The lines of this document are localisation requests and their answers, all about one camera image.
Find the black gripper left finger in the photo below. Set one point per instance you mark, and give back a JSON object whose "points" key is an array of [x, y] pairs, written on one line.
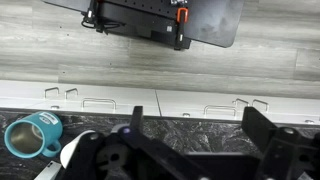
{"points": [[150, 156]]}

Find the white base cabinet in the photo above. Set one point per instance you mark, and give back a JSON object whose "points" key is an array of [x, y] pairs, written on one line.
{"points": [[186, 100]]}

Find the small silver cabinet knob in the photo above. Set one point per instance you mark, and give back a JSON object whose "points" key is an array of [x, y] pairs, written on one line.
{"points": [[55, 107], [309, 121], [186, 114]]}

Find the white coffee mug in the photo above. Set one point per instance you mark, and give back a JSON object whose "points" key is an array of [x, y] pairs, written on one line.
{"points": [[75, 141]]}

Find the black robot cart platform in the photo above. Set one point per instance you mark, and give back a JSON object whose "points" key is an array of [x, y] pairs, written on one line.
{"points": [[213, 20]]}

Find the teal coffee mug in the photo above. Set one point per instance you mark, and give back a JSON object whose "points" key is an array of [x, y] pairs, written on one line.
{"points": [[53, 133]]}

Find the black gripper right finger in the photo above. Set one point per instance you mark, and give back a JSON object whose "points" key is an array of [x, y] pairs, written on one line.
{"points": [[286, 153]]}

